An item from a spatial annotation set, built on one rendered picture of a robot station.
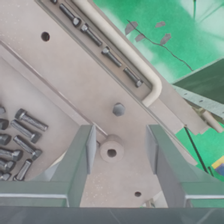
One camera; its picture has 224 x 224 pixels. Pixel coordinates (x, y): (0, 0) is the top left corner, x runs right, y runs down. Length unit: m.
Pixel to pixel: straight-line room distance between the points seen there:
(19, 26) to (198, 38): 1.64
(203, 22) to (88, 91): 1.64
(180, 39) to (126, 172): 1.53
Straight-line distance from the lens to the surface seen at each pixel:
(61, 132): 0.30
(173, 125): 0.45
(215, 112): 0.53
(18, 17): 0.30
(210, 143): 2.10
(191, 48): 1.77
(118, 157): 0.27
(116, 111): 0.25
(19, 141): 0.32
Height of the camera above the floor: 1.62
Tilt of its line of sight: 73 degrees down
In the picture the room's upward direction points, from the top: 175 degrees counter-clockwise
